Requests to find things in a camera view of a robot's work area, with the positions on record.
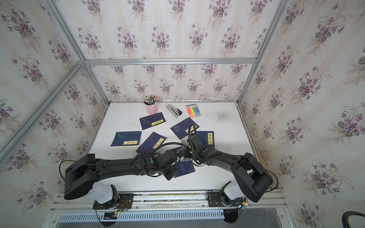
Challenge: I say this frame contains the pens in cup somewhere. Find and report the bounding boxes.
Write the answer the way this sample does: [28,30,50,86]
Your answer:
[144,96,156,105]

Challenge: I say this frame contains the blue book yellow label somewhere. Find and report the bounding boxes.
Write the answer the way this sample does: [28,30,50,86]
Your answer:
[175,161,195,178]

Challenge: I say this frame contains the blue book right side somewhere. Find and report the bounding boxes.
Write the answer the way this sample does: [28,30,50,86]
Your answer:
[196,131,215,149]

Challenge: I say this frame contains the grey black stapler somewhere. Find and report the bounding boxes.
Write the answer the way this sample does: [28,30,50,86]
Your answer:
[166,104,182,118]

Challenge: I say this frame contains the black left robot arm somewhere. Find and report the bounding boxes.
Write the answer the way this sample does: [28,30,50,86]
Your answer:
[64,147,184,200]

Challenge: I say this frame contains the blue book far left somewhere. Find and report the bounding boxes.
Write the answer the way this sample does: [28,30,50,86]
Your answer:
[111,131,142,148]

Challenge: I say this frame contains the blue book upper left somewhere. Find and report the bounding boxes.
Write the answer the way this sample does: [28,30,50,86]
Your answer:
[139,112,166,130]

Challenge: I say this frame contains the blue book upper middle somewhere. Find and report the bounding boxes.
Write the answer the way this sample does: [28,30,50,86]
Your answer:
[170,117,199,140]

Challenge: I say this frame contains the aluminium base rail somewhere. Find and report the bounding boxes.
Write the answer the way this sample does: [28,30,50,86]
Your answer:
[45,191,290,228]

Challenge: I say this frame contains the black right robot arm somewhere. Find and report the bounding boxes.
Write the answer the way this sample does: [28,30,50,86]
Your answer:
[184,134,273,202]

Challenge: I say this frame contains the blue book under left arm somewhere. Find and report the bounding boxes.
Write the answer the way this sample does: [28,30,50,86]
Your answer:
[136,132,167,155]

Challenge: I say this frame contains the pink pen cup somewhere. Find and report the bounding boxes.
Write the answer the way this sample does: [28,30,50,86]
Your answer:
[145,103,158,115]

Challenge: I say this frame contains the colourful highlighter pack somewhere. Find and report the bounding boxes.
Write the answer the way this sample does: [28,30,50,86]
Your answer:
[186,104,202,118]

